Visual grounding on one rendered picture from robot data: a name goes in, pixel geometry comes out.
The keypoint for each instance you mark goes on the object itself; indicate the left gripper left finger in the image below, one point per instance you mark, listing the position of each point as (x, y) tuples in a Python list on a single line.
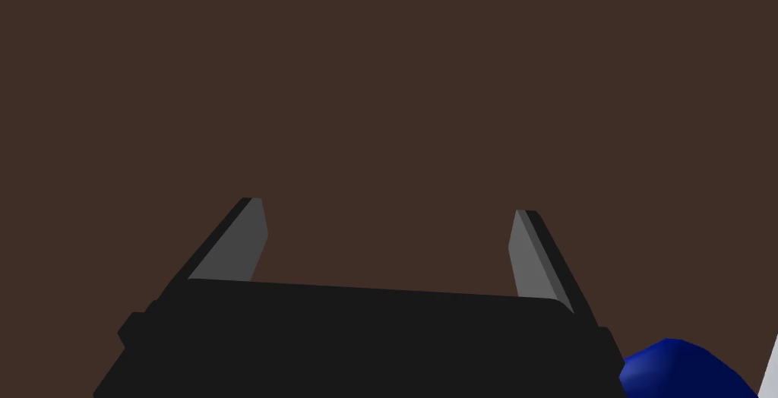
[(234, 246)]

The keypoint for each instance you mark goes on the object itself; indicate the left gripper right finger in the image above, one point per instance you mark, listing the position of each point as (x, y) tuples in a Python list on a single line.
[(535, 258)]

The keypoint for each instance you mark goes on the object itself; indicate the blue rounded object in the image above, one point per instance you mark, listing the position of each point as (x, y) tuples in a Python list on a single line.
[(684, 369)]

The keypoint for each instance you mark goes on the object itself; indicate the white flat object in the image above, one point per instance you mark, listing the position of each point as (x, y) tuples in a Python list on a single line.
[(771, 373)]

